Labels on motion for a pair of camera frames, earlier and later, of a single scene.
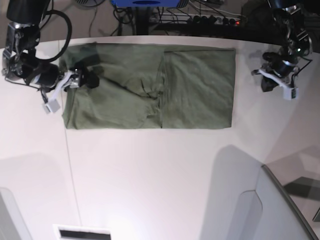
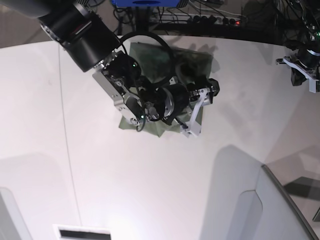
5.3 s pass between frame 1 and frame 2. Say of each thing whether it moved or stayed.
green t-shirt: moved
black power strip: stayed
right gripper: moved
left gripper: moved
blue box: stayed
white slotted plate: stayed
